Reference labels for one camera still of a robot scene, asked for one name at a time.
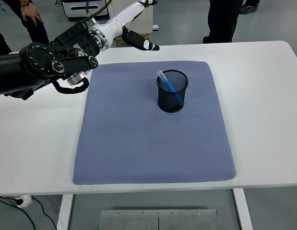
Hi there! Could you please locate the blue-grey textured mat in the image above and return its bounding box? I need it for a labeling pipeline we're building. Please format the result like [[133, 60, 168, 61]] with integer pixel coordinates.
[[72, 61, 237, 185]]

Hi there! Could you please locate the white power strip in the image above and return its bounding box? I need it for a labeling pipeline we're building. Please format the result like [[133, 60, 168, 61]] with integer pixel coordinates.
[[13, 194, 33, 208]]

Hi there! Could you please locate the person in dark trousers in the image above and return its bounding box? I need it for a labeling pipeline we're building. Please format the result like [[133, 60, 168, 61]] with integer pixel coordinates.
[[202, 0, 243, 44]]

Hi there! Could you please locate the person's hand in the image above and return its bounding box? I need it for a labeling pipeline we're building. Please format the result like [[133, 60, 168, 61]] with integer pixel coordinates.
[[20, 2, 42, 26]]

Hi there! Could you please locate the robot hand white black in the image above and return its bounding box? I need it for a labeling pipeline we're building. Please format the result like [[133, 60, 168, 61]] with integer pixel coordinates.
[[100, 0, 160, 52]]

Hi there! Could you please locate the grey metal plate with screws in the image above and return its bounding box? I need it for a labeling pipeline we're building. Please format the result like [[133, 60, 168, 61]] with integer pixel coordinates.
[[99, 209, 218, 230]]

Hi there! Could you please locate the brown cardboard box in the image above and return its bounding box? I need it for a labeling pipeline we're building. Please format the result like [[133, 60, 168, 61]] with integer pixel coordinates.
[[114, 33, 153, 48]]

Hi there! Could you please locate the blue marker pen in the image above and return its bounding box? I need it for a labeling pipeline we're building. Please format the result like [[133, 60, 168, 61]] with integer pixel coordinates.
[[156, 69, 184, 105]]

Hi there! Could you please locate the person's dark shoe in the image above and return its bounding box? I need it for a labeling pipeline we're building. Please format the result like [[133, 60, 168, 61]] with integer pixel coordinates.
[[239, 0, 261, 14]]

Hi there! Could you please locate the white appliance with black slot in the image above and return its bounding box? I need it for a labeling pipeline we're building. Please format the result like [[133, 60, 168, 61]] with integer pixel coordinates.
[[61, 0, 110, 19]]

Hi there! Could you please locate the white table leg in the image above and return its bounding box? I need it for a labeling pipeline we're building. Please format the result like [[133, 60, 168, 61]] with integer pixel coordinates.
[[232, 188, 254, 230], [56, 193, 74, 230]]

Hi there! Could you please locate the black floor cable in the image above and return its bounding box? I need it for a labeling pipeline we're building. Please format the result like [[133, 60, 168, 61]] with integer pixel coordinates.
[[0, 195, 58, 230]]

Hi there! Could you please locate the black mesh pen holder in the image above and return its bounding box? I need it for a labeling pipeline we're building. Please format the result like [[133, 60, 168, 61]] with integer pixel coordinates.
[[156, 69, 189, 113]]

